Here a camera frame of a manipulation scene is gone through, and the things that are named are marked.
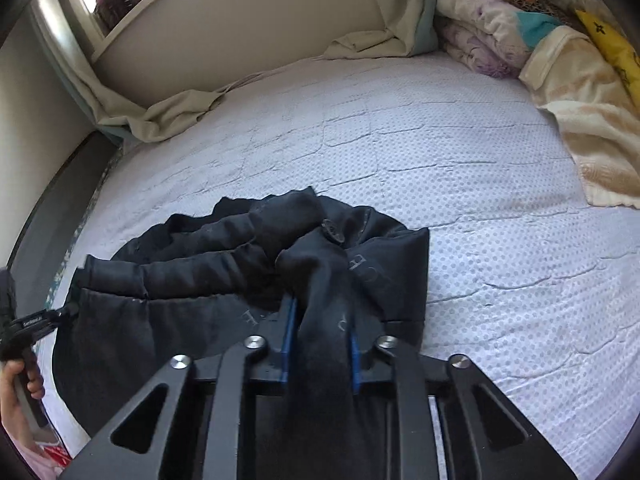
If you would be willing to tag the person's left forearm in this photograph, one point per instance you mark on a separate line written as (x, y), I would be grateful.
(35, 460)

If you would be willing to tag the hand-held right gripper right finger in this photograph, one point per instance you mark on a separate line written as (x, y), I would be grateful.
(354, 365)

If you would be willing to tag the white window sill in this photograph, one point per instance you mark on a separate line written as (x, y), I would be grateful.
(150, 15)

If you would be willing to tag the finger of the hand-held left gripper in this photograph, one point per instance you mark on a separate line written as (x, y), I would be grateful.
(65, 312)

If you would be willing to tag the bed with white quilted cover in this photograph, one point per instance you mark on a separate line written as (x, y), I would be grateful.
(450, 185)

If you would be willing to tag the cream blanket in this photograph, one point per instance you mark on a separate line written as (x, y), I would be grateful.
(585, 110)

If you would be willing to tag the dark bed frame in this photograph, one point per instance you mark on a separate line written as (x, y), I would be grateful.
(55, 190)

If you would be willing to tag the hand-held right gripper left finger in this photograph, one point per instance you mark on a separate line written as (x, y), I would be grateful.
(286, 350)

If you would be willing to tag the purple floral quilt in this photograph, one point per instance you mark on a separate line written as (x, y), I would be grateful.
(475, 35)

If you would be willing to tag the person's left hand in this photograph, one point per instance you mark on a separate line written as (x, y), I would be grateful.
(15, 395)

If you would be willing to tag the black padded jacket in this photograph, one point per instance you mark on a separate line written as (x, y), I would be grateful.
(200, 270)

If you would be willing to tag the beige curtain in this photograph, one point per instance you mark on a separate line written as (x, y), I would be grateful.
(165, 110)
(400, 15)

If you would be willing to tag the yellow patterned pillow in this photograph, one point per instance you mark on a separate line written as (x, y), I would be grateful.
(615, 45)

